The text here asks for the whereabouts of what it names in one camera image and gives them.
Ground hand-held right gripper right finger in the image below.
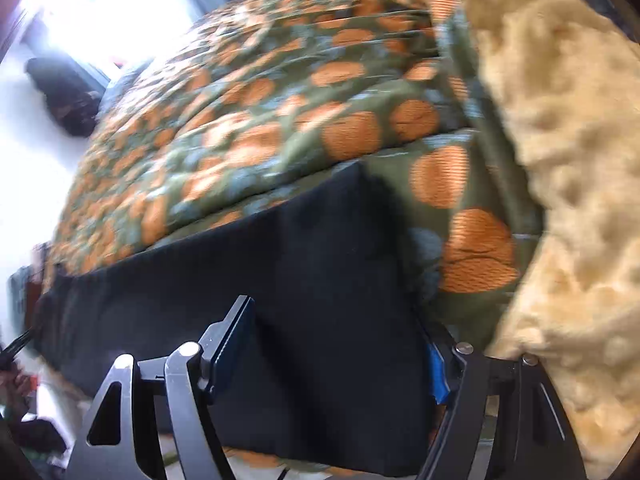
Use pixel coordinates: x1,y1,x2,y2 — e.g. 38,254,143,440
417,329,589,480

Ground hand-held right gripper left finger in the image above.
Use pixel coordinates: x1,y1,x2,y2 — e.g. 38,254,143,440
70,295,257,480

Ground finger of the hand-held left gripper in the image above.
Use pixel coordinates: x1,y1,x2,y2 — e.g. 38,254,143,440
0,327,39,371

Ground black pants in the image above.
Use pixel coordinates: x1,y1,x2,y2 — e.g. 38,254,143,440
37,160,442,478

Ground orange print green quilt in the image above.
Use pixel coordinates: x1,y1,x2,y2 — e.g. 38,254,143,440
42,0,547,477

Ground yellow fleece blanket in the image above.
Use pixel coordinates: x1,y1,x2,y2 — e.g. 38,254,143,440
445,0,640,480

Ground dark hanging coats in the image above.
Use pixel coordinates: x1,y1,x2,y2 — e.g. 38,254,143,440
25,56,104,138

